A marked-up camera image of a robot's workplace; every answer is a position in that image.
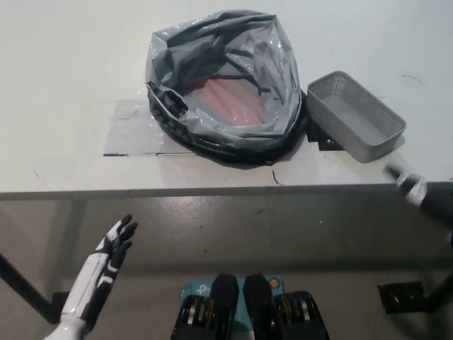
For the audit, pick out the dark right robot hand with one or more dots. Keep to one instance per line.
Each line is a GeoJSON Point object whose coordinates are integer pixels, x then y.
{"type": "Point", "coordinates": [412, 191]}

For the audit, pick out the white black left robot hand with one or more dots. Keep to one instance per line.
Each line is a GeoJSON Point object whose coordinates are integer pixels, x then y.
{"type": "Point", "coordinates": [102, 262]}

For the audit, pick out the grey mesh rectangular container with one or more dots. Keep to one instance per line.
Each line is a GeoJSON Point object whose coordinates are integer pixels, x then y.
{"type": "Point", "coordinates": [354, 113]}

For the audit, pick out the grey black plastic bag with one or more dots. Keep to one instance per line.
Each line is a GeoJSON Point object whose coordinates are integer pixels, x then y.
{"type": "Point", "coordinates": [198, 53]}

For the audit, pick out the black table leg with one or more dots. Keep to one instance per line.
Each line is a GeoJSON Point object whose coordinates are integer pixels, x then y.
{"type": "Point", "coordinates": [440, 290]}
{"type": "Point", "coordinates": [21, 280]}

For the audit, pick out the teal router box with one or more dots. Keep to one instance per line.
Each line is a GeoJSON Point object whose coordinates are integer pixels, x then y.
{"type": "Point", "coordinates": [191, 288]}

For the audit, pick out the black tape patch on table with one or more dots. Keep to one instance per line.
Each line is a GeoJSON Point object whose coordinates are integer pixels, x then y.
{"type": "Point", "coordinates": [320, 139]}

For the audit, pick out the clear tape patch on table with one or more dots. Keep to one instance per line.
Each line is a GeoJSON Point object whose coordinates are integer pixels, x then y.
{"type": "Point", "coordinates": [127, 131]}

